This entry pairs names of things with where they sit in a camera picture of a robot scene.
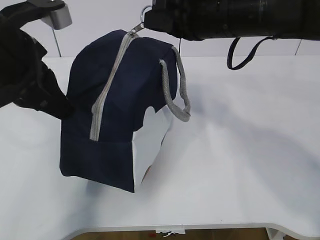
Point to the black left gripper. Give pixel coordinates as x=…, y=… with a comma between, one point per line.
x=25, y=79

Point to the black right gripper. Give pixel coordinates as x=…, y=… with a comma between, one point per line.
x=183, y=19

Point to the navy blue lunch bag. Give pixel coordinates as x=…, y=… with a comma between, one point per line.
x=126, y=91

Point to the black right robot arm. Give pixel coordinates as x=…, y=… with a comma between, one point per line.
x=283, y=19

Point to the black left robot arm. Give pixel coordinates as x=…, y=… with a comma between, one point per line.
x=25, y=80

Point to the white tape on table edge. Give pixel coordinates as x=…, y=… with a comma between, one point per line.
x=173, y=230

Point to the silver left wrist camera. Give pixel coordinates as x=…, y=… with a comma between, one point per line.
x=55, y=13

